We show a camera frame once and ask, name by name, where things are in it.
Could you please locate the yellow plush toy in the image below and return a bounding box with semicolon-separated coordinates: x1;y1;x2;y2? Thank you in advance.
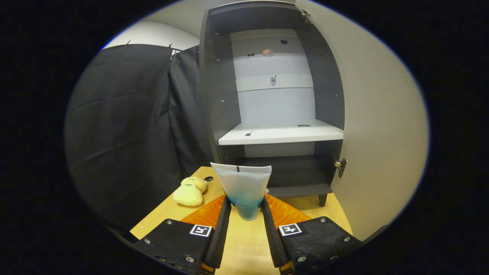
173;176;208;207

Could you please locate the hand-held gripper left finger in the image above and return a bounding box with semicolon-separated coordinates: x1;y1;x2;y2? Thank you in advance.
134;195;232;275

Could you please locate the white cabinet shelf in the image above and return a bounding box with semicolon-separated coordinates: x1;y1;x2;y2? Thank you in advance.
218;118;344;146

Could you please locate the beige cabinet door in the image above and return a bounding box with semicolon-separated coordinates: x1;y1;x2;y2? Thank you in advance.
294;0;429;241

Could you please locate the black backdrop cloth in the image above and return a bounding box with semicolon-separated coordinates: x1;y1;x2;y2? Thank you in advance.
64;43;214;233

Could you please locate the dark grey cabinet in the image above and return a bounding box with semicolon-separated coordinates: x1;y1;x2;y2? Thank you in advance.
199;0;345;207

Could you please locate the white blue squeeze tube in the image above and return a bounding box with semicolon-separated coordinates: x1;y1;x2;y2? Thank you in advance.
210;162;272;221

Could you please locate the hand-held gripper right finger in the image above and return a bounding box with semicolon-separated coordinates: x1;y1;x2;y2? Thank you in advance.
262;194;363;275

